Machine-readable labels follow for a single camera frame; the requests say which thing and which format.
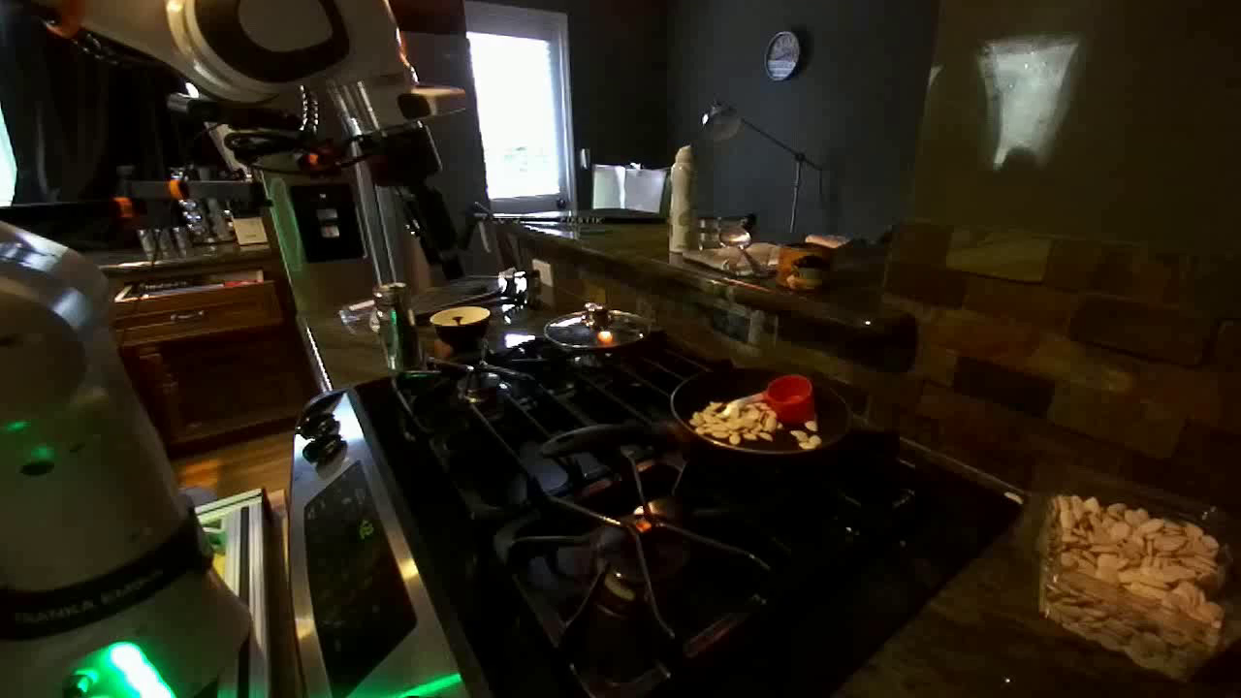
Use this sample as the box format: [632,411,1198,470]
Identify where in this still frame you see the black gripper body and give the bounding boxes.
[228,84,465,278]

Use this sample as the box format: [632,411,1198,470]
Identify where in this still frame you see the black frying pan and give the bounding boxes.
[670,368,854,463]

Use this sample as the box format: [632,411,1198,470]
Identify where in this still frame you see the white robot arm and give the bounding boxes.
[0,0,460,698]

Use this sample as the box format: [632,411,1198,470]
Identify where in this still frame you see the bright window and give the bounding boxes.
[465,0,574,208]

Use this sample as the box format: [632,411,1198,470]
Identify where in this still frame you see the small dark bowl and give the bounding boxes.
[431,307,493,351]

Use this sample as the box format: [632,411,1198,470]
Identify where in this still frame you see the glass pot lid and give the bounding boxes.
[542,302,652,351]

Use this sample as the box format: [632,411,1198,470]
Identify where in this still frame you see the wooden drawer cabinet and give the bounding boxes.
[106,252,314,452]

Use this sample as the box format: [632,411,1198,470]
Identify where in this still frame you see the white paper towel roll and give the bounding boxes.
[667,145,695,252]

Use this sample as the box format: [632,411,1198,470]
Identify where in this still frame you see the black desk lamp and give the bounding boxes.
[699,99,832,236]

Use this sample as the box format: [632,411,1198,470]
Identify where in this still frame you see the black gas stove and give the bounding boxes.
[288,341,1016,698]

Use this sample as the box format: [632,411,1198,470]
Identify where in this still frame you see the red measuring cup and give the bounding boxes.
[765,373,815,422]

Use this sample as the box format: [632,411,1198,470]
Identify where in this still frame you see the clear container of pasta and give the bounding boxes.
[1039,491,1235,677]

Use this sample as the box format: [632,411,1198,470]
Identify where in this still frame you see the round wall clock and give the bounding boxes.
[765,26,804,81]

